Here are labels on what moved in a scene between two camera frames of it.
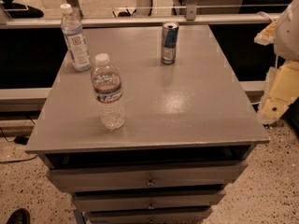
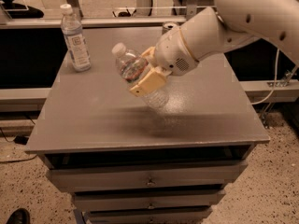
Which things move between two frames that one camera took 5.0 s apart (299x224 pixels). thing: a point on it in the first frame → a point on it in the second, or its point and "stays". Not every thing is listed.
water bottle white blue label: (73, 34) stays
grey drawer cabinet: (189, 133) stays
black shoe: (20, 216) stays
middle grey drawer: (149, 198) stays
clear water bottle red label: (106, 85) → (132, 67)
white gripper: (288, 32) → (172, 54)
